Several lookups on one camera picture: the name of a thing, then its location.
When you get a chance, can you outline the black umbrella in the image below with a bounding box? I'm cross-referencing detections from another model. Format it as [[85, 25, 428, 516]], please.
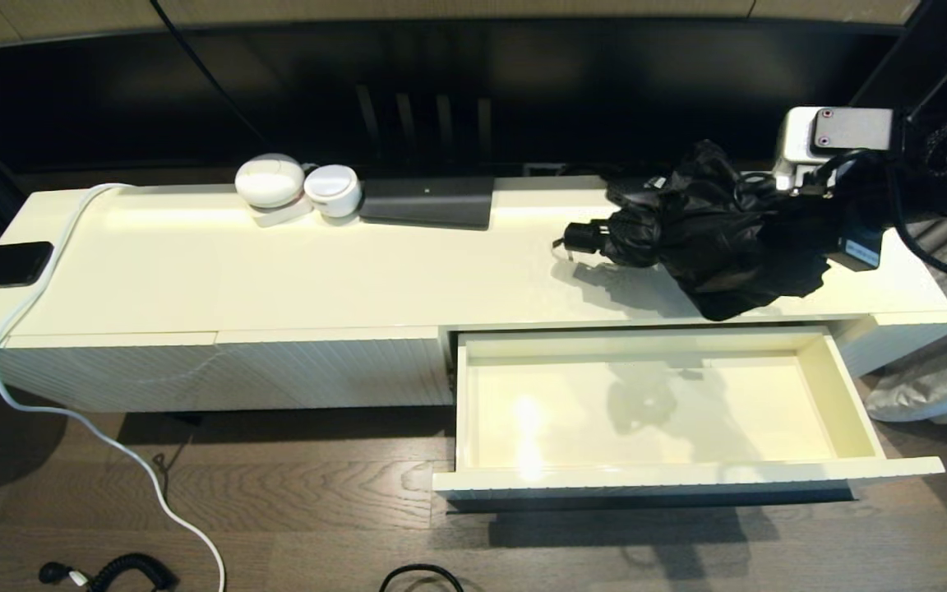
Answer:
[[553, 140, 840, 322]]

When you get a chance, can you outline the white ribbed drawer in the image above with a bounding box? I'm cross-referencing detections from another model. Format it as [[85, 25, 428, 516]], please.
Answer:
[[432, 323, 945, 502]]

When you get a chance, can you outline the thin dark metal rod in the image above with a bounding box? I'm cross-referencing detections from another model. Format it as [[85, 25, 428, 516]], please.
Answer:
[[447, 489, 857, 516]]

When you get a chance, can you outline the white TV cabinet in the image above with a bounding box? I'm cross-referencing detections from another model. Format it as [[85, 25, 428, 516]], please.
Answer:
[[0, 170, 947, 414]]

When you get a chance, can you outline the black shelf unit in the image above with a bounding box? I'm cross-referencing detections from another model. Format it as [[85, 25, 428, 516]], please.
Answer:
[[848, 0, 947, 112]]

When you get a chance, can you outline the black television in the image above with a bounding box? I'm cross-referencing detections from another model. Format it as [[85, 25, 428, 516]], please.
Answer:
[[0, 21, 906, 178]]

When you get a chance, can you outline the flat black rectangular box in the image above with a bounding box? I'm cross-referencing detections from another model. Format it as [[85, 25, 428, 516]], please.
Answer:
[[358, 176, 496, 229]]

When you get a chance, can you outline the small white round device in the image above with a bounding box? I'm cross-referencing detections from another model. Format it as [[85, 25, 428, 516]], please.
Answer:
[[303, 164, 363, 219]]

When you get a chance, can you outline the large white round device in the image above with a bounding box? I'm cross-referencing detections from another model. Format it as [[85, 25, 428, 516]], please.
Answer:
[[235, 154, 307, 209]]

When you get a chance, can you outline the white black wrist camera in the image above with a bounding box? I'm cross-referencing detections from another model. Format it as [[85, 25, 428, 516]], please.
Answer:
[[772, 105, 895, 194]]

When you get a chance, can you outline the black looped floor cable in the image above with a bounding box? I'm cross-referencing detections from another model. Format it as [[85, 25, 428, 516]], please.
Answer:
[[379, 564, 464, 592]]

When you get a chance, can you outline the thin black wall cable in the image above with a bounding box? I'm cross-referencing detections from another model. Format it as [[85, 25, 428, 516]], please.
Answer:
[[148, 0, 270, 150]]

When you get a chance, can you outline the black coiled cable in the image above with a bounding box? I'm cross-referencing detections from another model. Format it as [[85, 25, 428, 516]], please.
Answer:
[[38, 554, 180, 592]]

